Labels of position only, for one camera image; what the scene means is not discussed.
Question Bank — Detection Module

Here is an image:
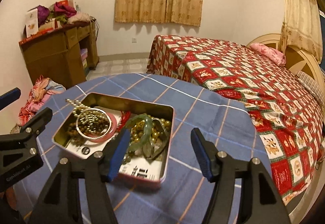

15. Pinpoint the cream wooden headboard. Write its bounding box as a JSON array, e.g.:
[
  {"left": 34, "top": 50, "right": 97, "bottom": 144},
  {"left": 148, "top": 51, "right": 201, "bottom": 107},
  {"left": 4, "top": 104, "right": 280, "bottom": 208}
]
[{"left": 246, "top": 34, "right": 324, "bottom": 90}]

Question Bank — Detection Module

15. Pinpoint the pile of clothes on floor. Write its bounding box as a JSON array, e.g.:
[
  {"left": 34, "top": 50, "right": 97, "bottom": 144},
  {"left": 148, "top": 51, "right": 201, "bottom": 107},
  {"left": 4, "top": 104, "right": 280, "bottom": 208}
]
[{"left": 10, "top": 75, "right": 66, "bottom": 134}]

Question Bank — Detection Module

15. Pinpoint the beige curtain right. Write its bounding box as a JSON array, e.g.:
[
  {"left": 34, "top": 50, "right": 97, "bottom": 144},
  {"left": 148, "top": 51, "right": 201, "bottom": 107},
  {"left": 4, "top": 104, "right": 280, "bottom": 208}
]
[{"left": 280, "top": 0, "right": 323, "bottom": 63}]

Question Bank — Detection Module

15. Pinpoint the red patterned bedspread bed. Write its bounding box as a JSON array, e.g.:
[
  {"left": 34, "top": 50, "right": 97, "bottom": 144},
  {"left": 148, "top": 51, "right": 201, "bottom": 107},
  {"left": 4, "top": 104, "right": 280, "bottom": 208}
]
[{"left": 148, "top": 35, "right": 323, "bottom": 204}]

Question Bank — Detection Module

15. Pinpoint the golden pearl bracelet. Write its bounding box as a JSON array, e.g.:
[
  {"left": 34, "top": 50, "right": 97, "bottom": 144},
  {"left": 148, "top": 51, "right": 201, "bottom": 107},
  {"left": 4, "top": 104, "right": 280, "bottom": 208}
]
[{"left": 123, "top": 116, "right": 172, "bottom": 164}]

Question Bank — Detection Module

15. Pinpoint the white product box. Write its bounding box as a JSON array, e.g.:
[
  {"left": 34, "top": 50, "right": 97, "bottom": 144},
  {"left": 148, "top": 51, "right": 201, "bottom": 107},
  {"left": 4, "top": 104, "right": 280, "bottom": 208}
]
[{"left": 25, "top": 8, "right": 39, "bottom": 37}]

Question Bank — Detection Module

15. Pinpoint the pink folded cloth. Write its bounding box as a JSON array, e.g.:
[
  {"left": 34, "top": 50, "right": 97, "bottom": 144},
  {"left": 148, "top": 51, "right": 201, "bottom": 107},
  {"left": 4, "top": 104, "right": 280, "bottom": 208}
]
[{"left": 68, "top": 12, "right": 91, "bottom": 24}]

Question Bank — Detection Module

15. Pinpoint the silver metal bangle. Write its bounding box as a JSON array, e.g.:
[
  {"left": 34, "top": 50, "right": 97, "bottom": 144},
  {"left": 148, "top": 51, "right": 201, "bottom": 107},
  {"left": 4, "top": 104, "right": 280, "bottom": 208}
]
[{"left": 76, "top": 108, "right": 112, "bottom": 141}]

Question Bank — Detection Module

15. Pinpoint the brown wooden desk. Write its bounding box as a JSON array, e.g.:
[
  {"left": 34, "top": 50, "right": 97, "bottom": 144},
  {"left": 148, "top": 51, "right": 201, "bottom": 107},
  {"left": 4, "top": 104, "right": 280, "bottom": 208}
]
[{"left": 19, "top": 20, "right": 99, "bottom": 89}]

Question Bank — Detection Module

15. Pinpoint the pink jade bangle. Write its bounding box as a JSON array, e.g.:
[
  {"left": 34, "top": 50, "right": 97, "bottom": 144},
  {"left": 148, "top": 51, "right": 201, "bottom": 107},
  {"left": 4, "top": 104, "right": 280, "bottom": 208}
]
[{"left": 85, "top": 112, "right": 117, "bottom": 143}]

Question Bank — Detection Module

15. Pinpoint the magenta cloth bundle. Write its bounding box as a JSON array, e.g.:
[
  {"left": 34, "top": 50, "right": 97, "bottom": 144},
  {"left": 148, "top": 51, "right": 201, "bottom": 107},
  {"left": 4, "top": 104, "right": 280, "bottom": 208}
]
[{"left": 53, "top": 2, "right": 77, "bottom": 18}]

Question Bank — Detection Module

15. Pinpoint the grey metallic bead necklace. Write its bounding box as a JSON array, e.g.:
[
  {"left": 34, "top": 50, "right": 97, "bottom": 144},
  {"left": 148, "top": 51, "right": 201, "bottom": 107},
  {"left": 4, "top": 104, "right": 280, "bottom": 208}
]
[{"left": 76, "top": 109, "right": 107, "bottom": 133}]

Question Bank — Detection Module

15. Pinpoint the pink metal tin box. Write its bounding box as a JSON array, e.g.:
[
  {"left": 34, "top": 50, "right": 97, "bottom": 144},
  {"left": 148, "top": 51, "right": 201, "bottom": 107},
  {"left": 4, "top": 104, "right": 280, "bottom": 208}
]
[{"left": 52, "top": 92, "right": 174, "bottom": 190}]

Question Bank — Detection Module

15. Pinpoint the pink floral pillow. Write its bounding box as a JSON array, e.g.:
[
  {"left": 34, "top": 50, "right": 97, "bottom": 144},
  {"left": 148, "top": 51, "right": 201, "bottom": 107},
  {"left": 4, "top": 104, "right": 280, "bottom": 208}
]
[{"left": 249, "top": 43, "right": 286, "bottom": 66}]

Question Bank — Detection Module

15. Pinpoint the flat red box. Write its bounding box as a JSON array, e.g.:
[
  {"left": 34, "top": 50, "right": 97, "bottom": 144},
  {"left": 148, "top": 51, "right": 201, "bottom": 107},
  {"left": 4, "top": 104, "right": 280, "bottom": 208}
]
[{"left": 19, "top": 27, "right": 54, "bottom": 46}]

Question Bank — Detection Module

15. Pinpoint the brown wooden bead necklace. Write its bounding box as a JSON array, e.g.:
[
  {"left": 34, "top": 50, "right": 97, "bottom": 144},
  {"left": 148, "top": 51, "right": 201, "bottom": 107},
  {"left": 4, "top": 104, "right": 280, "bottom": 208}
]
[{"left": 66, "top": 116, "right": 110, "bottom": 146}]

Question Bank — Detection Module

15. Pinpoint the red string tassel charm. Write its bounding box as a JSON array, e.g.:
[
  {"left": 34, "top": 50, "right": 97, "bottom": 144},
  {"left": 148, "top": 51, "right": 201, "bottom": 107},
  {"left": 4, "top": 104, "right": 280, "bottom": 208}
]
[{"left": 117, "top": 111, "right": 131, "bottom": 132}]

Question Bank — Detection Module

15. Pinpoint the printed paper in tin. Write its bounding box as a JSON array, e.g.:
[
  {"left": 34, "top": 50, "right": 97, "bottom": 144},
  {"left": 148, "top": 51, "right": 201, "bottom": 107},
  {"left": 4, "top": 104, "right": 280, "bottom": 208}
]
[{"left": 65, "top": 112, "right": 163, "bottom": 181}]

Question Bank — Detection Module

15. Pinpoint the green jade bangle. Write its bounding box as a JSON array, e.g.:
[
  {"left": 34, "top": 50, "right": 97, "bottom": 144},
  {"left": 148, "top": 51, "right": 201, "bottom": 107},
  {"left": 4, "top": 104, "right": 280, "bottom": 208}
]
[{"left": 124, "top": 114, "right": 153, "bottom": 152}]

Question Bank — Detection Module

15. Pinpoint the white pearl necklace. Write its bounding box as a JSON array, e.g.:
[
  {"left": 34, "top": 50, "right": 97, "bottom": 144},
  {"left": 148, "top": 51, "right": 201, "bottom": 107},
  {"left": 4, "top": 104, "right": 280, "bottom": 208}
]
[{"left": 65, "top": 98, "right": 92, "bottom": 119}]

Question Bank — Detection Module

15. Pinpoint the blue plaid tablecloth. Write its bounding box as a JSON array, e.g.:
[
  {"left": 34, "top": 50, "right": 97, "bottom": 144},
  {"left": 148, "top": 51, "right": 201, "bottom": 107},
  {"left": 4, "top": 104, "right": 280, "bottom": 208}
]
[{"left": 14, "top": 74, "right": 270, "bottom": 223}]

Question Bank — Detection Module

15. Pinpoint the striped grey pillow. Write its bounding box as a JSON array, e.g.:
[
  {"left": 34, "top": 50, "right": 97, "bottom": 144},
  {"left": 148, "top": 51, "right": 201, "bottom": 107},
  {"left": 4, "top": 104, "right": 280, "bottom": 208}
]
[{"left": 295, "top": 71, "right": 324, "bottom": 107}]

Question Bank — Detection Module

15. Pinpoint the purple cloth bundle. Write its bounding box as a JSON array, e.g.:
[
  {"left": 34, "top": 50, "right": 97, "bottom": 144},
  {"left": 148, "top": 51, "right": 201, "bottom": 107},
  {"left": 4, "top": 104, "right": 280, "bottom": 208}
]
[{"left": 36, "top": 5, "right": 50, "bottom": 26}]

